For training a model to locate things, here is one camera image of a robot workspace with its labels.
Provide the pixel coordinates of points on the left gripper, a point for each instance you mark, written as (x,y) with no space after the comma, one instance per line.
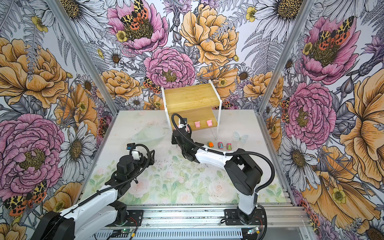
(143,159)

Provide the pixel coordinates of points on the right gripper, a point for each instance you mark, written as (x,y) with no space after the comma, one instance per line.
(174,140)

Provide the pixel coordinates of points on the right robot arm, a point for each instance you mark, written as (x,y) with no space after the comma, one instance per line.
(242,170)

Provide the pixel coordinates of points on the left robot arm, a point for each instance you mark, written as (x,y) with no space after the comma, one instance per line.
(101,209)

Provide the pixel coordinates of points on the wooden two-tier shelf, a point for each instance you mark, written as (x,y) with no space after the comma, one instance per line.
(195,103)

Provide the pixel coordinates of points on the pink blue toy car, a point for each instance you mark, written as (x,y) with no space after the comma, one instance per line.
(220,145)

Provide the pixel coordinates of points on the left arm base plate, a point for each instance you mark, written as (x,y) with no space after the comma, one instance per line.
(129,218)

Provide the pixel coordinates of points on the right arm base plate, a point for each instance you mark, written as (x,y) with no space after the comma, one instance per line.
(235,217)

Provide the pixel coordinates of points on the aluminium frame rail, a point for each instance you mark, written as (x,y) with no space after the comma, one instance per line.
(157,217)

